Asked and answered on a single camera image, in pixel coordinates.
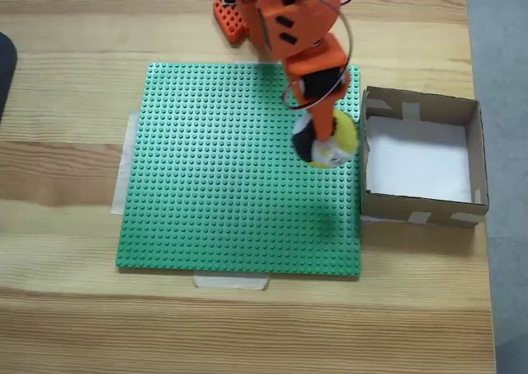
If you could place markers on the white black yellow soft ball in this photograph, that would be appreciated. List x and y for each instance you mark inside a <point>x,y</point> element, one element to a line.
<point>342,140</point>

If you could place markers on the open cardboard box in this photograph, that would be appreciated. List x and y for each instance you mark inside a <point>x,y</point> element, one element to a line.
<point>420,215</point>

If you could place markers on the white paper sheet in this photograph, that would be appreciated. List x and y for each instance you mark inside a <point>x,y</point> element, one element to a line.
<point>416,163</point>

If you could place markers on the masking tape strip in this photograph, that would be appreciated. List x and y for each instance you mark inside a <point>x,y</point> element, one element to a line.
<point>366,222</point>
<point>231,282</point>
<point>123,163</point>

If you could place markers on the green studded baseplate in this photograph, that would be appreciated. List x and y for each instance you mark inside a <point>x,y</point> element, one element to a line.
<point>185,204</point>

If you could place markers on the black rounded object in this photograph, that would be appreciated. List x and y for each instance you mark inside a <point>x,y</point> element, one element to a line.
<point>6,72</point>

